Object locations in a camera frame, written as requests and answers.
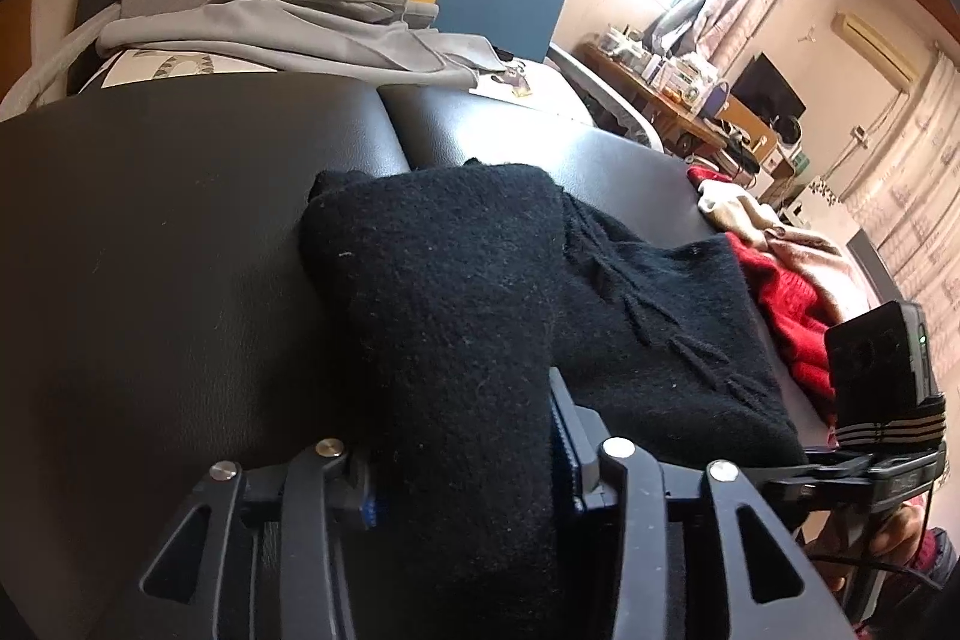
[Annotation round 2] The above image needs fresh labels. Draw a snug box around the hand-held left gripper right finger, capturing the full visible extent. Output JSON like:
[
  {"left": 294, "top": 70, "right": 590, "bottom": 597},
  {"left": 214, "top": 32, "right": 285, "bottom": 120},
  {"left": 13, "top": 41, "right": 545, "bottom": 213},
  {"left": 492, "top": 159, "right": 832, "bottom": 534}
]
[{"left": 547, "top": 368, "right": 856, "bottom": 640}]

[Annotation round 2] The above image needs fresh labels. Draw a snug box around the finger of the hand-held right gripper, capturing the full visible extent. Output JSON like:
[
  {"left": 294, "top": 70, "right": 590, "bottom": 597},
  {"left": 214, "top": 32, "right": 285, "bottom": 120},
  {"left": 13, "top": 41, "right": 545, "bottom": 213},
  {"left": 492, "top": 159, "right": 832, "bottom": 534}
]
[{"left": 765, "top": 452, "right": 875, "bottom": 502}]

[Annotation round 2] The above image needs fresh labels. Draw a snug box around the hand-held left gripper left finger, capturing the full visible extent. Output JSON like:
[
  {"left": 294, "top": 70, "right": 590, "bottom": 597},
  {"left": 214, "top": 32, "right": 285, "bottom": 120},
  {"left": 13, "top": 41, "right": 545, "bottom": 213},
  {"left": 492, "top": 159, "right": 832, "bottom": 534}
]
[{"left": 90, "top": 436, "right": 383, "bottom": 640}]

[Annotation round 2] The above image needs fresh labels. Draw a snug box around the black sweater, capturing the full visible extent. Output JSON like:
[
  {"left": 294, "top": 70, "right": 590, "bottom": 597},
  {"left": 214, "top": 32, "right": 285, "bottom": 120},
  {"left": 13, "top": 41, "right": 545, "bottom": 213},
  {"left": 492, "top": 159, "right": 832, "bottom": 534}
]
[{"left": 298, "top": 158, "right": 807, "bottom": 640}]

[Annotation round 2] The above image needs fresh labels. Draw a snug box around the person's right hand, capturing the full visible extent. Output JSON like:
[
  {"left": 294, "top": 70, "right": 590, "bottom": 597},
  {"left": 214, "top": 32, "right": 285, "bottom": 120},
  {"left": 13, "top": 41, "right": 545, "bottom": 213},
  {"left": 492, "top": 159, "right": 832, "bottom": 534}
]
[{"left": 816, "top": 505, "right": 935, "bottom": 592}]

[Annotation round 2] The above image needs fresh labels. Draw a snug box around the red sweater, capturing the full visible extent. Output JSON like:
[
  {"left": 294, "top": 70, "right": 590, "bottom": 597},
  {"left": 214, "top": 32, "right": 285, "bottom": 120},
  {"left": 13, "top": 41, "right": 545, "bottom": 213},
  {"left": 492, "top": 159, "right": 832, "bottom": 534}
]
[{"left": 686, "top": 164, "right": 841, "bottom": 423}]

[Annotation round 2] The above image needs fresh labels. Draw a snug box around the beige garment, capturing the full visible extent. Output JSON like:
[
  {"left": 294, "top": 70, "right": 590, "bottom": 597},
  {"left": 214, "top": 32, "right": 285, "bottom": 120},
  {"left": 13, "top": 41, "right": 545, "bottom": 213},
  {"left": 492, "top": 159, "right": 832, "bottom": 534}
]
[{"left": 694, "top": 186, "right": 863, "bottom": 326}]

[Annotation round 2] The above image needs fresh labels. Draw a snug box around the white lace curtain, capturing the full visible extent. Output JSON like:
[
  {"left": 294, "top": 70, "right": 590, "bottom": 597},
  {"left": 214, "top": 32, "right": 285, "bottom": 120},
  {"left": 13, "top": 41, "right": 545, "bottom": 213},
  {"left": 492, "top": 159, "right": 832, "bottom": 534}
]
[{"left": 840, "top": 40, "right": 960, "bottom": 341}]

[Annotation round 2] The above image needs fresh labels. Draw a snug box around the black monitor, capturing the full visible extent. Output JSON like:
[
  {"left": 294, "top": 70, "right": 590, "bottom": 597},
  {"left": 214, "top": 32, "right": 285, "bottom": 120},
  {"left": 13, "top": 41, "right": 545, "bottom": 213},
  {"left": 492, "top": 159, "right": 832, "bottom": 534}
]
[{"left": 727, "top": 53, "right": 807, "bottom": 124}]

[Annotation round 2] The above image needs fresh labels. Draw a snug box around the wooden desk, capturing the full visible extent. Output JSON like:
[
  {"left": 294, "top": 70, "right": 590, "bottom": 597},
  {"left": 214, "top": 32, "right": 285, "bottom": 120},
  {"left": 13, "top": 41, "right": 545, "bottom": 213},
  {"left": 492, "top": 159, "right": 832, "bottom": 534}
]
[{"left": 577, "top": 44, "right": 807, "bottom": 191}]

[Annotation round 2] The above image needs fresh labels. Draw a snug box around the white air conditioner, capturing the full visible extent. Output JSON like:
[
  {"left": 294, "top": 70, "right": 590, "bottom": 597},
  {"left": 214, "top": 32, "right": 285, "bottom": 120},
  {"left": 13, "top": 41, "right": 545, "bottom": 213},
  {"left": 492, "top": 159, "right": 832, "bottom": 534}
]
[{"left": 834, "top": 12, "right": 920, "bottom": 82}]

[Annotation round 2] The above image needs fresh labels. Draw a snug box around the white printed seat cushion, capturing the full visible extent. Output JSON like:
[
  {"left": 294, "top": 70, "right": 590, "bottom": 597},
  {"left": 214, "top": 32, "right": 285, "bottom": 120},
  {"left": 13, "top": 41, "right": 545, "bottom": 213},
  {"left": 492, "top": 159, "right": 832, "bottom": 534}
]
[{"left": 97, "top": 47, "right": 601, "bottom": 124}]

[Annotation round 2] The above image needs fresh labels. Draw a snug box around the grey chair armrest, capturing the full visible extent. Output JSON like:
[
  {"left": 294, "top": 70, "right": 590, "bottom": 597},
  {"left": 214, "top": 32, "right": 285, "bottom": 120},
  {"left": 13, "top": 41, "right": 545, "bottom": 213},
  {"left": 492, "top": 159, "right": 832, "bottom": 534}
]
[
  {"left": 0, "top": 21, "right": 102, "bottom": 116},
  {"left": 547, "top": 44, "right": 665, "bottom": 150}
]

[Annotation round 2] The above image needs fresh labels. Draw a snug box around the pile of desk clutter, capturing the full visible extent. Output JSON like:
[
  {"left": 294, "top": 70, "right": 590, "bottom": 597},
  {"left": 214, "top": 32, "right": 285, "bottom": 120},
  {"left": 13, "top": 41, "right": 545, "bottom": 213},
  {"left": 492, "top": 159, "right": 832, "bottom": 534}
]
[{"left": 600, "top": 25, "right": 713, "bottom": 109}]

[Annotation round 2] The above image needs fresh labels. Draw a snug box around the grey garment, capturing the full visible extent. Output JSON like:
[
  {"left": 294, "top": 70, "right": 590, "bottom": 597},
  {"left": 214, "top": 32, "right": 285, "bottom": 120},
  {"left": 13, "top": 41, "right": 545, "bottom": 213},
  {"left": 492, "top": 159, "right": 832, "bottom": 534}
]
[{"left": 97, "top": 0, "right": 518, "bottom": 86}]

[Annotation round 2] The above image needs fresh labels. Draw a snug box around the wooden wardrobe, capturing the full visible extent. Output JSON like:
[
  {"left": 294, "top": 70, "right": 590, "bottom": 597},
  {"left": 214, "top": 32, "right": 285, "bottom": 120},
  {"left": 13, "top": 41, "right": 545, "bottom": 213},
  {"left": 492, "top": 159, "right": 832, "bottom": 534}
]
[{"left": 0, "top": 0, "right": 46, "bottom": 101}]

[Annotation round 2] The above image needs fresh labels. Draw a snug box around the black cable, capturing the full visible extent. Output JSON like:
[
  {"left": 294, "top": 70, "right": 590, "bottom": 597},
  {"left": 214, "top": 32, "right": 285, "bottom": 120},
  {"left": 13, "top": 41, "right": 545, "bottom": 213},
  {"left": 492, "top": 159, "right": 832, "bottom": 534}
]
[{"left": 814, "top": 554, "right": 957, "bottom": 594}]

